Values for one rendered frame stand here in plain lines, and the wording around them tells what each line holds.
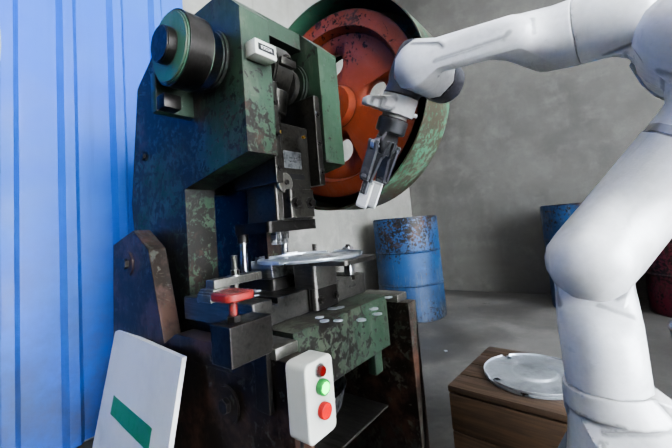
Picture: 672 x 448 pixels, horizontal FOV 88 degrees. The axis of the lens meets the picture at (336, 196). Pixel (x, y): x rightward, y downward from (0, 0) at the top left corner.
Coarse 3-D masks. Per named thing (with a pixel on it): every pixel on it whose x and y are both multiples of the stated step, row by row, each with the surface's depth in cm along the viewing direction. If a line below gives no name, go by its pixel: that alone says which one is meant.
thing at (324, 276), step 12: (300, 264) 89; (312, 264) 86; (324, 264) 84; (336, 264) 82; (348, 264) 81; (300, 276) 92; (312, 276) 89; (324, 276) 92; (336, 276) 96; (300, 288) 92; (312, 288) 89; (324, 288) 91; (336, 288) 95; (312, 300) 89; (324, 300) 89; (336, 300) 94
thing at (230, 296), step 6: (228, 288) 66; (234, 288) 66; (240, 288) 65; (216, 294) 62; (222, 294) 61; (228, 294) 61; (234, 294) 60; (240, 294) 61; (246, 294) 62; (252, 294) 63; (216, 300) 62; (222, 300) 60; (228, 300) 60; (234, 300) 60; (240, 300) 61; (228, 306) 63; (234, 306) 63; (234, 312) 63
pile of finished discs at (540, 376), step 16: (496, 368) 112; (512, 368) 110; (528, 368) 108; (544, 368) 108; (560, 368) 108; (496, 384) 102; (512, 384) 101; (528, 384) 100; (544, 384) 99; (560, 384) 98
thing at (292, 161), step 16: (288, 128) 101; (288, 144) 100; (304, 144) 106; (288, 160) 100; (304, 160) 105; (288, 176) 97; (304, 176) 104; (256, 192) 99; (272, 192) 95; (288, 192) 95; (304, 192) 99; (256, 208) 99; (272, 208) 95; (288, 208) 95; (304, 208) 98
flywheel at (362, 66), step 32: (320, 32) 139; (352, 32) 133; (384, 32) 121; (352, 64) 133; (384, 64) 124; (352, 96) 131; (352, 128) 133; (416, 128) 116; (352, 160) 133; (320, 192) 138; (352, 192) 128
